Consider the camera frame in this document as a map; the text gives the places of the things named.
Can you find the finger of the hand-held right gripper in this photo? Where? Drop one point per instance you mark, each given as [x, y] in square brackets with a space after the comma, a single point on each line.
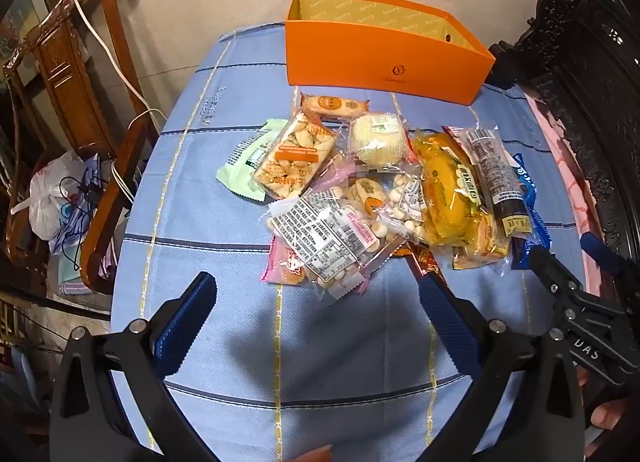
[600, 249]
[552, 272]

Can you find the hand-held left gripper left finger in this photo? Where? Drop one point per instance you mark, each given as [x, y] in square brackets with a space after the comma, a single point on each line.
[185, 322]

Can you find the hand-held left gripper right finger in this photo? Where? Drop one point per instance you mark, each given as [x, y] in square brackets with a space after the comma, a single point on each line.
[450, 327]

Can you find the blue snack packet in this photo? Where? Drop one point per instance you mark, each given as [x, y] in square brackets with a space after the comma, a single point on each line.
[535, 222]

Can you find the clear packet of white balls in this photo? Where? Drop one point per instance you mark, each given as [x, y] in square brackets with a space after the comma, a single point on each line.
[405, 204]

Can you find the yellow cake packet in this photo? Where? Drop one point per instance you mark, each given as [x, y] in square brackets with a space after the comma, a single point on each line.
[445, 192]

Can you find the green snack packet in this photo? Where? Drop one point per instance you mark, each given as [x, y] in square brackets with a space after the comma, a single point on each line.
[240, 162]

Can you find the white round cake packet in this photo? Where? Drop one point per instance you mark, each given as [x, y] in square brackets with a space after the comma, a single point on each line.
[377, 142]

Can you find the orange cookie packet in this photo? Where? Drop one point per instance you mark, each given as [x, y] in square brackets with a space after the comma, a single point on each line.
[332, 105]

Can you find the orange cardboard box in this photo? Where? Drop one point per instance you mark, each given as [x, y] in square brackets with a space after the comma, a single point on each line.
[380, 57]

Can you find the person's right hand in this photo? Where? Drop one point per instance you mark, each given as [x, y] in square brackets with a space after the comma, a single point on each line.
[605, 412]

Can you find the person's left hand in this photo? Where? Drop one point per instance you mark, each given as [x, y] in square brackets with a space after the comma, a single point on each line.
[310, 454]

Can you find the pink cloth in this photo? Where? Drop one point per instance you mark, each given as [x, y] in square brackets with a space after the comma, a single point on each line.
[575, 192]

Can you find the red-brown stick snack packet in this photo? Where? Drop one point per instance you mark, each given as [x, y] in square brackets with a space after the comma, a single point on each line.
[425, 257]

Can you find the yellow bread packet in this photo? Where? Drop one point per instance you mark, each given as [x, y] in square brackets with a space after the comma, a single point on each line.
[482, 244]

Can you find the pink snack packet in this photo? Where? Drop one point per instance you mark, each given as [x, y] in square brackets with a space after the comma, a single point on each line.
[285, 267]

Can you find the dark stick snack packet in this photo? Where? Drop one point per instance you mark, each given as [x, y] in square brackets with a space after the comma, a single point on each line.
[492, 172]

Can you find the blue striped tablecloth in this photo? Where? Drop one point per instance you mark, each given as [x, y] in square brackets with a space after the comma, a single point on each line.
[200, 202]

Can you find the small orange cake packet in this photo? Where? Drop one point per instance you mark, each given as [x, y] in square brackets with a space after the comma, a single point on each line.
[367, 194]

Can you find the clear biscuit packet white label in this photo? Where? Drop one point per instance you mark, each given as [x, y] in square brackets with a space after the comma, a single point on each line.
[320, 237]

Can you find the dark carved wooden furniture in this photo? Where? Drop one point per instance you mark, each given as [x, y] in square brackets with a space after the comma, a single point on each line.
[590, 67]

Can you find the white plastic bag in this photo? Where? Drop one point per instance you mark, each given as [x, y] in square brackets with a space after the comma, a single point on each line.
[50, 192]

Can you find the clear cracker packet orange label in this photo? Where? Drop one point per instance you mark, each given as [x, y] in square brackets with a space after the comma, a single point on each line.
[292, 157]

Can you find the carved wooden chair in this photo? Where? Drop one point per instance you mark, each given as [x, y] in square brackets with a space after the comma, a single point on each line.
[65, 67]

